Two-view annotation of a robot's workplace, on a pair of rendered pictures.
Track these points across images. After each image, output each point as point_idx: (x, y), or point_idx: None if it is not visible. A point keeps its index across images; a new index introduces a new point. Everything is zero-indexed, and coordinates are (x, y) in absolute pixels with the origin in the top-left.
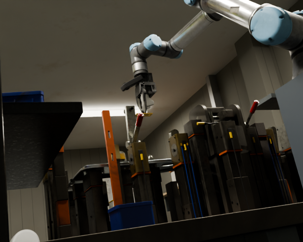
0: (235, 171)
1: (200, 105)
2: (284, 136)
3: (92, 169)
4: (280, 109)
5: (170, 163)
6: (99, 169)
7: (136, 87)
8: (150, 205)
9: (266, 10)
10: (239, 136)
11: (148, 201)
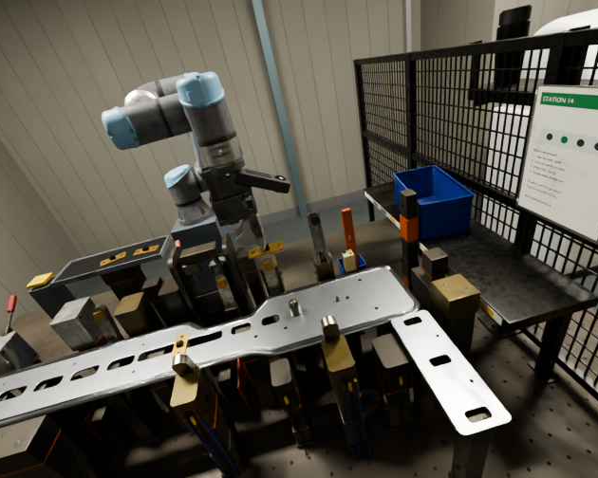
0: None
1: (228, 233)
2: (92, 320)
3: (381, 280)
4: (220, 234)
5: (268, 315)
6: (372, 287)
7: (251, 192)
8: (339, 261)
9: None
10: (194, 282)
11: (340, 258)
